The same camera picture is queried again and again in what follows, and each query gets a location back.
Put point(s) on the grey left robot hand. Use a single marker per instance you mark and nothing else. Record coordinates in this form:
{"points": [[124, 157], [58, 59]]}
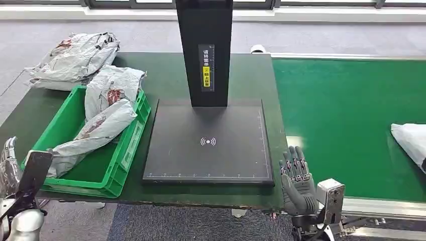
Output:
{"points": [[10, 173]]}

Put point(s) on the white conveyor roller cap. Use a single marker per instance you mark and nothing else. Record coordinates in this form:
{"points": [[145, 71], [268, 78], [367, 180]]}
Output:
{"points": [[258, 49]]}

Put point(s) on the green conveyor belt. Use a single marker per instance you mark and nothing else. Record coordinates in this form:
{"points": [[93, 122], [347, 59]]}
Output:
{"points": [[332, 109]]}

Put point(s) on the black and yellow column label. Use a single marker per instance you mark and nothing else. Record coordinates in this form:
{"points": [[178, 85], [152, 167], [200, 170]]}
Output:
{"points": [[206, 76]]}

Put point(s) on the flat white parcel bag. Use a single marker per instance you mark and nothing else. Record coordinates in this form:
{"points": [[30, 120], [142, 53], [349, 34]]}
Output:
{"points": [[56, 86]]}

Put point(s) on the black scanner column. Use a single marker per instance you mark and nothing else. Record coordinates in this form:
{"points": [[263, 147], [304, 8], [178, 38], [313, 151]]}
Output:
{"points": [[203, 30]]}

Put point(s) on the plain white parcel bag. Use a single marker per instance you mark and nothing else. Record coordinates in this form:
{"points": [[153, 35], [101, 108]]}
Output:
{"points": [[411, 143]]}

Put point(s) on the aluminium conveyor frame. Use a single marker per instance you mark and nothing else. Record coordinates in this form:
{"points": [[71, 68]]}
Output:
{"points": [[382, 208]]}

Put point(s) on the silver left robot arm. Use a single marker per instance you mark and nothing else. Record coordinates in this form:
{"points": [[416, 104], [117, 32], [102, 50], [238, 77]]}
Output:
{"points": [[26, 226]]}

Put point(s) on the crinkled grey parcel bag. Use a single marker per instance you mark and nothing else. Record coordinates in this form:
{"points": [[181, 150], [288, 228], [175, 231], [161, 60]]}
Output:
{"points": [[73, 58]]}

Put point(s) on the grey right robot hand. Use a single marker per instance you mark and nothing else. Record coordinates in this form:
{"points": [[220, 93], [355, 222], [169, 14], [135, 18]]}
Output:
{"points": [[299, 196]]}

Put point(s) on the white table foot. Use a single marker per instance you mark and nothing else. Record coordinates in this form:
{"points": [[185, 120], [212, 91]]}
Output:
{"points": [[239, 213]]}

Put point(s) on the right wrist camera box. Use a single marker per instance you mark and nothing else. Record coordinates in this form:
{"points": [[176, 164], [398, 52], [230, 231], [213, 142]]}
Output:
{"points": [[331, 199]]}

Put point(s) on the white window sill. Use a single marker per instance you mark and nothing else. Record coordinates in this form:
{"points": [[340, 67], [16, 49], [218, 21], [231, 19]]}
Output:
{"points": [[66, 14]]}

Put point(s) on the dark window frame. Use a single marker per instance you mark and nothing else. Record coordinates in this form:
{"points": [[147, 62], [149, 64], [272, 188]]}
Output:
{"points": [[110, 4]]}

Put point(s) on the green plastic crate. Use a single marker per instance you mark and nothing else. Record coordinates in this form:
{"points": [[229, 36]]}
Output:
{"points": [[96, 166]]}

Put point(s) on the black scanner base plate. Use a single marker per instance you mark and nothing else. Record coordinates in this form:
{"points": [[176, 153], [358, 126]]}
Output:
{"points": [[206, 159]]}

